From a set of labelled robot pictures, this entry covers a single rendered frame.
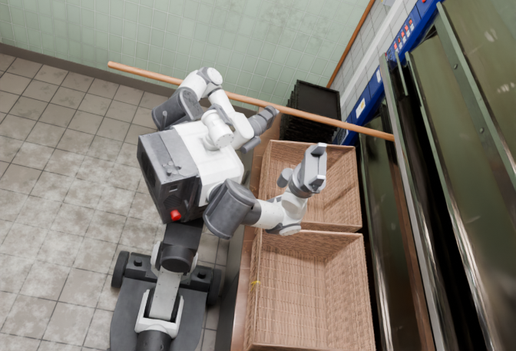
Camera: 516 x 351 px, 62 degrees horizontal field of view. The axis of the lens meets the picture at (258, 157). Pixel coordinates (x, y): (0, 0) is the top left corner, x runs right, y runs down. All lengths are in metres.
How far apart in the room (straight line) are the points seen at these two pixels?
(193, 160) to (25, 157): 1.96
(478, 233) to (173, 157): 0.96
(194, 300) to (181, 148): 1.25
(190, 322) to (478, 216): 1.52
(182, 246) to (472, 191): 1.00
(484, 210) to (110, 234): 2.06
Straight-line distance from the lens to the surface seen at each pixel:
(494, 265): 1.41
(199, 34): 3.22
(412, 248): 1.78
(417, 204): 1.52
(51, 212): 2.88
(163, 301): 2.21
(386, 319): 1.84
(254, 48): 3.22
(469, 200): 1.54
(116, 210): 2.87
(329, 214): 2.40
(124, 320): 2.38
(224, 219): 1.27
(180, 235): 1.58
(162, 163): 1.31
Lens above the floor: 2.40
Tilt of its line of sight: 46 degrees down
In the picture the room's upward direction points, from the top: 23 degrees clockwise
